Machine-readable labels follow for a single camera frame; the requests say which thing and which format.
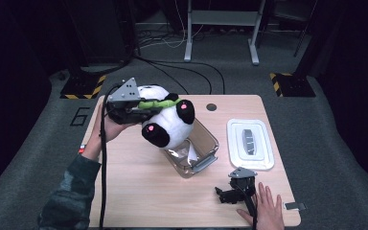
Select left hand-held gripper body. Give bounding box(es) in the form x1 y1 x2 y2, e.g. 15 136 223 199
105 77 149 126

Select striped black stand base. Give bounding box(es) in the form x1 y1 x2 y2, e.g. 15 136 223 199
59 74 107 100
269 72 316 98

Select clear storage box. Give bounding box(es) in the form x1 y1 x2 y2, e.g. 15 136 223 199
163 117 220 179

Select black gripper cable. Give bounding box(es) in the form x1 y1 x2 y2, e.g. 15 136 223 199
98 83 123 230
234 183 259 230

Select panda plush toy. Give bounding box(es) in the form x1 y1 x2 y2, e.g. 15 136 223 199
137 84 199 164

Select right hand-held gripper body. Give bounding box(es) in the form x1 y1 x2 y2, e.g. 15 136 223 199
228 166 259 203

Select person's right hand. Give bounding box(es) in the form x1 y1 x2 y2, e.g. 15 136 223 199
236 181 286 230

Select black cabinet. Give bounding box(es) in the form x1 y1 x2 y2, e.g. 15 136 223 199
62 0 138 65

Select white floor cable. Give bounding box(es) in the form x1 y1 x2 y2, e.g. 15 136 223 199
138 23 205 50

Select white box lid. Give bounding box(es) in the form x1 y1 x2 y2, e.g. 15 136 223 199
226 118 275 172

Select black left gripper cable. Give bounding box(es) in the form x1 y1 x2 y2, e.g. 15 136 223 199
98 83 123 230

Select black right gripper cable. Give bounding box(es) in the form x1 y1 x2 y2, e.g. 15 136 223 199
234 183 259 230

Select person's left hand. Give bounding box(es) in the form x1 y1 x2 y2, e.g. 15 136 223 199
81 104 138 162

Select grey tape strip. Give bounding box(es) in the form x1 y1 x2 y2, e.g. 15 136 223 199
283 201 307 211

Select black floor cable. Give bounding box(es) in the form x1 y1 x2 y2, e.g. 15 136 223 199
147 60 213 96
133 56 226 96
146 61 190 96

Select white metal desk frame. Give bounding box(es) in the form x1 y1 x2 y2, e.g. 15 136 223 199
184 0 266 66

